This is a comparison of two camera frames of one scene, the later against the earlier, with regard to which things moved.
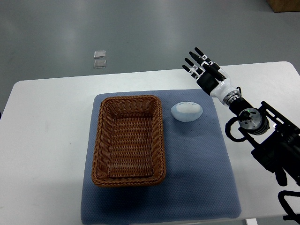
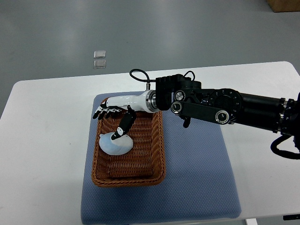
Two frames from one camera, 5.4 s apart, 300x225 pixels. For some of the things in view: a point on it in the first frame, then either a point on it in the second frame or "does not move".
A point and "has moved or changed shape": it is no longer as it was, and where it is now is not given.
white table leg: (251, 221) does not move
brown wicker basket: (129, 148) does not move
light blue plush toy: (186, 111) has moved or changed shape
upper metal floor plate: (100, 54) does not move
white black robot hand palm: (218, 86) to (146, 101)
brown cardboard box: (284, 5) does not move
